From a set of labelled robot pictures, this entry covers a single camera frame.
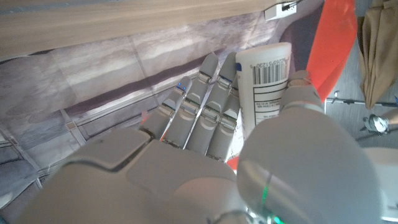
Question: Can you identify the tan hanging jacket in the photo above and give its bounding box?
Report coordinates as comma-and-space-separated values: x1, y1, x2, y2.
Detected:
357, 0, 398, 110

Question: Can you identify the orange satin ribbon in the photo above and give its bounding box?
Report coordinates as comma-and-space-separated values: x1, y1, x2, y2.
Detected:
139, 0, 358, 171

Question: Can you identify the grey white sneaker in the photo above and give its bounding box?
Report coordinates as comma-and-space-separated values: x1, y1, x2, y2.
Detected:
362, 113, 389, 134

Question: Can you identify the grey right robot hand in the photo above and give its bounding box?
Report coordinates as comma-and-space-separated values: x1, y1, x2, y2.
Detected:
12, 52, 385, 224

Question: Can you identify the small white spray bottle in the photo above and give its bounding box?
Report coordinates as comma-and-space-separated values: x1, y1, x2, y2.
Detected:
235, 42, 293, 139

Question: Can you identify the white power strip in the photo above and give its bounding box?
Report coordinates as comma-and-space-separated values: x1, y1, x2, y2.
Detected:
264, 1, 298, 21

